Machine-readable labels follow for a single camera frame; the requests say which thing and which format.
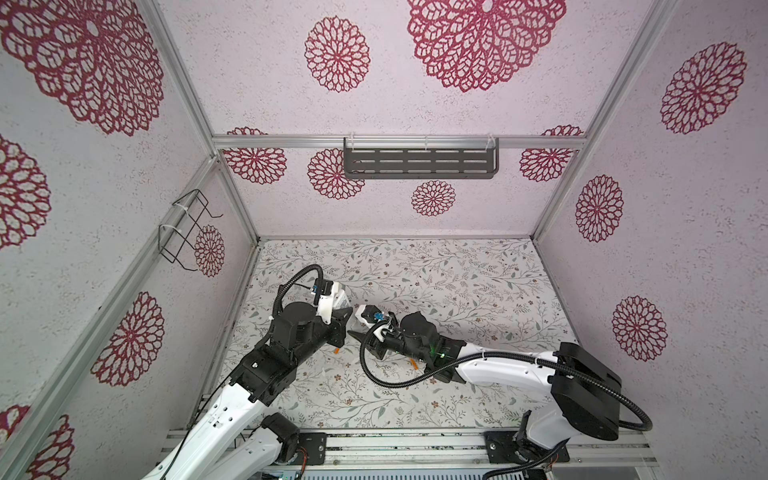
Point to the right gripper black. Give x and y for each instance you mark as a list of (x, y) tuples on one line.
[(379, 342)]

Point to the black wire wall rack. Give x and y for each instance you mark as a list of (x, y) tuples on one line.
[(173, 238)]

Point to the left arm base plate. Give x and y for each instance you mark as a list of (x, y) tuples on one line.
[(300, 449)]

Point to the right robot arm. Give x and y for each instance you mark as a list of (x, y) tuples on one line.
[(577, 407)]

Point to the white remote control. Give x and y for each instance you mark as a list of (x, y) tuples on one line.
[(352, 307)]

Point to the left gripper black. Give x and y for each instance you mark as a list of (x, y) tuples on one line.
[(336, 324)]

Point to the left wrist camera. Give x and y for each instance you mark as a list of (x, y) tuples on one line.
[(329, 296)]

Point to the dark grey wall shelf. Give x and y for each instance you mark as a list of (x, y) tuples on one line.
[(424, 163)]

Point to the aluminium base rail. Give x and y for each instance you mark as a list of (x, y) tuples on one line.
[(457, 448)]

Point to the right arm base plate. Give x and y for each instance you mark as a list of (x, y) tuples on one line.
[(525, 449)]

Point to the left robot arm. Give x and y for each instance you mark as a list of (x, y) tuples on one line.
[(236, 437)]

